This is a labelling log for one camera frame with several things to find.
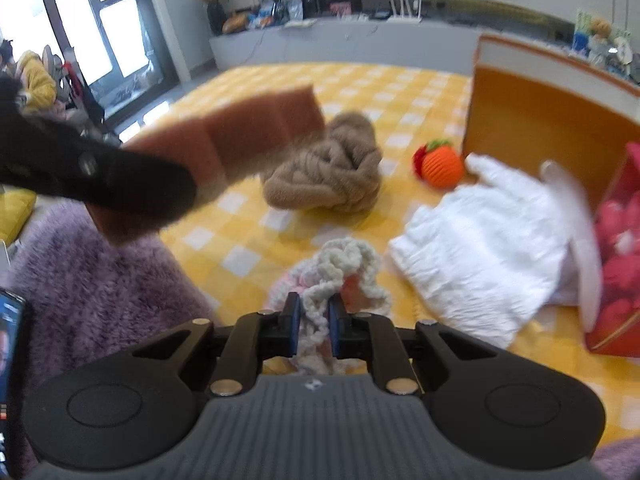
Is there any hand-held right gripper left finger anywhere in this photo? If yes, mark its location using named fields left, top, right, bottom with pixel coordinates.
left=131, top=294, right=303, bottom=398

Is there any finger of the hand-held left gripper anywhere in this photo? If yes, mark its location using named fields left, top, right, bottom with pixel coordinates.
left=0, top=102, right=197, bottom=222

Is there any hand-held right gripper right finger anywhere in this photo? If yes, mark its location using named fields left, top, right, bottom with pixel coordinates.
left=327, top=294, right=506, bottom=396

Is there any cream crocheted yarn piece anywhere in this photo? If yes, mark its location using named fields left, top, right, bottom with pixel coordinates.
left=267, top=238, right=393, bottom=376

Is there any brown sponge cloth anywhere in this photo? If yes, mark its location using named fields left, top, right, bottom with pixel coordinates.
left=87, top=85, right=328, bottom=246

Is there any beige knotted plush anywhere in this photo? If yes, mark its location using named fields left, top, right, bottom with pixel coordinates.
left=260, top=111, right=383, bottom=213

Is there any orange cardboard box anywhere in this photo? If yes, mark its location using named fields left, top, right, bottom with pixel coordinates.
left=461, top=35, right=640, bottom=221

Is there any yellow checked tablecloth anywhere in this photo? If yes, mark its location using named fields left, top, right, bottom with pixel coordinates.
left=117, top=62, right=640, bottom=448

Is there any purple fluffy blanket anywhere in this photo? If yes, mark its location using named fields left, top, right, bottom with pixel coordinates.
left=5, top=202, right=221, bottom=466

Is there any yellow cushion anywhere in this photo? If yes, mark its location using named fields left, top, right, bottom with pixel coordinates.
left=0, top=187, right=38, bottom=246

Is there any yellow garment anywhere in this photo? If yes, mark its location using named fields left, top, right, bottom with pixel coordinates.
left=17, top=50, right=58, bottom=113

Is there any black framed glass door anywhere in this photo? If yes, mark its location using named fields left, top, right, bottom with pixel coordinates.
left=32, top=0, right=181, bottom=111

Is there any orange crocheted fruit toy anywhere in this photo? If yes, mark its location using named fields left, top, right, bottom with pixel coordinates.
left=411, top=139, right=467, bottom=190

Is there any dark vase with dried flowers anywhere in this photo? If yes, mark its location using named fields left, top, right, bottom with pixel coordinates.
left=191, top=0, right=231, bottom=36

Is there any orange snack bag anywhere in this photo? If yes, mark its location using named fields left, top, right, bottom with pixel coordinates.
left=222, top=12, right=251, bottom=34

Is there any black smartphone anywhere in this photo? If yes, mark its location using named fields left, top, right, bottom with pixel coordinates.
left=0, top=287, right=31, bottom=480

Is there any white media cabinet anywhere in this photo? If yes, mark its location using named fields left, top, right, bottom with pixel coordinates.
left=209, top=7, right=576, bottom=73

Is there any pile of pink small bottles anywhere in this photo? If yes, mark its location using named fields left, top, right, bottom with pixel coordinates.
left=595, top=200, right=640, bottom=331

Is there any white router with antennas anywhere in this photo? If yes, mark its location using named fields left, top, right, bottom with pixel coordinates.
left=387, top=0, right=423, bottom=22

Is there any red box with clear window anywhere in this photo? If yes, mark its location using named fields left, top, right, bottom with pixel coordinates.
left=585, top=141, right=640, bottom=358

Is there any brown teddy bear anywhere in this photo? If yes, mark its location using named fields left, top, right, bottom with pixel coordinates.
left=589, top=16, right=615, bottom=48

